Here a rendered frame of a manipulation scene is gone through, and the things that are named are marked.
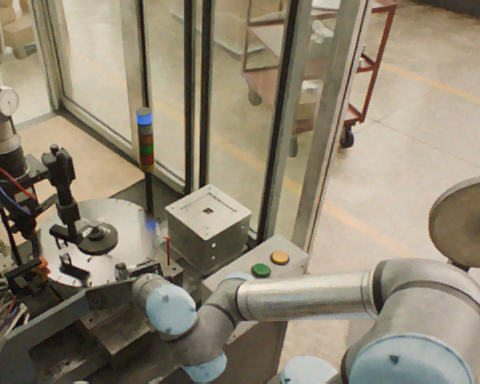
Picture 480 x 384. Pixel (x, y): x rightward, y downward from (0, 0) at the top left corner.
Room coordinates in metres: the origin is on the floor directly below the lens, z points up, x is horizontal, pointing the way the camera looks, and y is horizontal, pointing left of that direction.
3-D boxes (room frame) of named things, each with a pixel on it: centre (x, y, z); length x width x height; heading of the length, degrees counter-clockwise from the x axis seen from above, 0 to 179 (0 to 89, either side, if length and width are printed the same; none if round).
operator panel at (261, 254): (0.86, -0.21, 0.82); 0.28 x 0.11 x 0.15; 128
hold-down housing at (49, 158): (0.87, 0.24, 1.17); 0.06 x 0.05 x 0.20; 119
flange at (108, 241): (0.93, 0.20, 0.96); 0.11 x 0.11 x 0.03
